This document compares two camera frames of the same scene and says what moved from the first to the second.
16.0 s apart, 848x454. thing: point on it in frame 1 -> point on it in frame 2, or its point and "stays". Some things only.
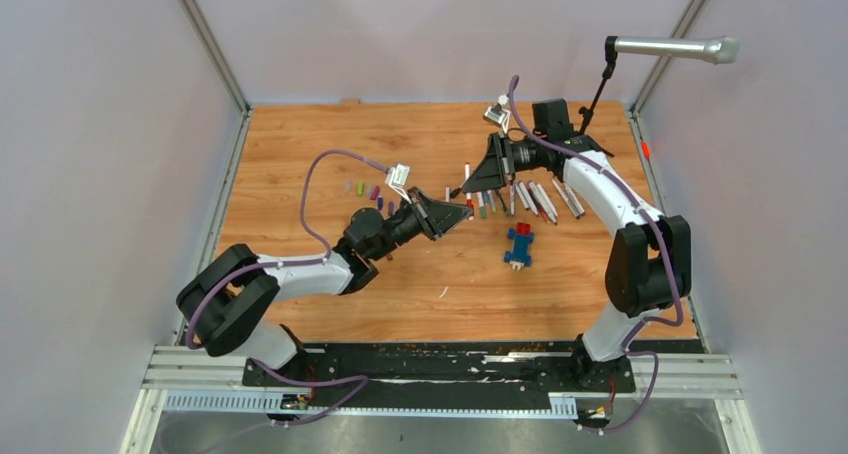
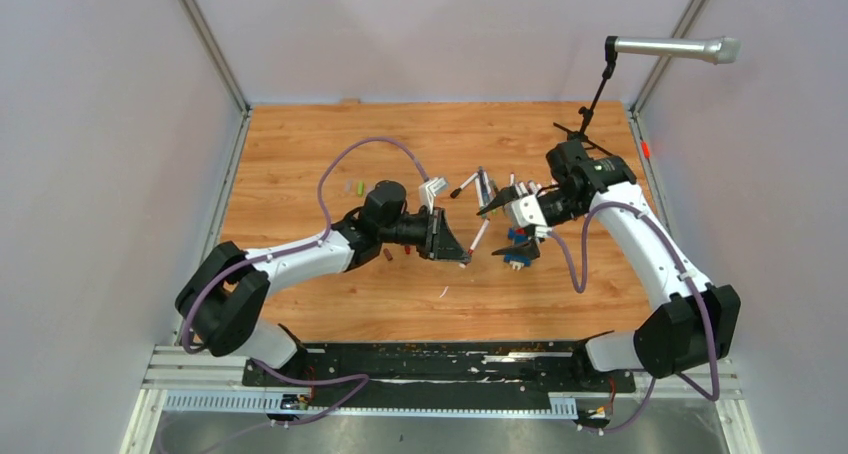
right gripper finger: [489, 175] -> [529, 248]
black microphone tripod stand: [611, 54] stays
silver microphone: [718, 50] stays
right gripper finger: [484, 176] -> [504, 195]
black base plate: [459, 368] stays
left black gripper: [434, 223] -> [441, 244]
